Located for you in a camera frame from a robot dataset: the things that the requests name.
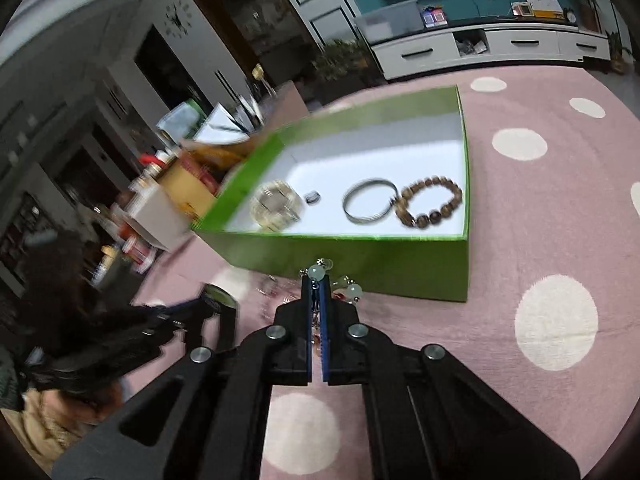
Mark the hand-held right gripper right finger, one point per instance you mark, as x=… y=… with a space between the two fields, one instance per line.
x=324 y=320

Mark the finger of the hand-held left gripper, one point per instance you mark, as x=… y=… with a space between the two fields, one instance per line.
x=182 y=330
x=185 y=310

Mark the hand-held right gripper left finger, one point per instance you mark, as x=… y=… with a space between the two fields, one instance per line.
x=306 y=320

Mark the black wristwatch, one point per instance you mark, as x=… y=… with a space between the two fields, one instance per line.
x=222 y=296

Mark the green cardboard box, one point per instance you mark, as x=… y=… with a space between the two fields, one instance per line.
x=350 y=265

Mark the metal bangle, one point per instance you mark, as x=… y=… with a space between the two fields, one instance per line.
x=350 y=212

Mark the white wristwatch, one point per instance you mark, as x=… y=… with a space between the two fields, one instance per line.
x=275 y=207

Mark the white storage container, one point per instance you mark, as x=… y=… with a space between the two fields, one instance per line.
x=160 y=215

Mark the orange snack packet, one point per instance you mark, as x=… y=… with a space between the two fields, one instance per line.
x=200 y=175

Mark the white papers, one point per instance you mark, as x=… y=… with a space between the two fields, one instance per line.
x=220 y=125

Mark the white and green pouch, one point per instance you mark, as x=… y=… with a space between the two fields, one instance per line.
x=180 y=120

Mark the bushy green potted plants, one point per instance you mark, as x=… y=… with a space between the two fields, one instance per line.
x=340 y=62

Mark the white television cabinet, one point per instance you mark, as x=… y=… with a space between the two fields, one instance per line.
x=430 y=52

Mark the clear plastic storage box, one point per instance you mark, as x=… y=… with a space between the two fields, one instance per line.
x=387 y=21

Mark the blue small boxes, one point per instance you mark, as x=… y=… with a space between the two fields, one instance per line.
x=433 y=17

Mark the yellow flat box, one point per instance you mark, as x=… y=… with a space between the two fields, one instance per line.
x=545 y=6

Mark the small black alarm clock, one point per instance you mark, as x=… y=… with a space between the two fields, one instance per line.
x=572 y=15

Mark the small potted floor plant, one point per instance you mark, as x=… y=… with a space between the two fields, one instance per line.
x=616 y=52

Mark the potted plant in brown pot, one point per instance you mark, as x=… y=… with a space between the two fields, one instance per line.
x=587 y=7

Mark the black wall clock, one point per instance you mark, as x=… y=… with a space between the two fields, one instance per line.
x=178 y=18

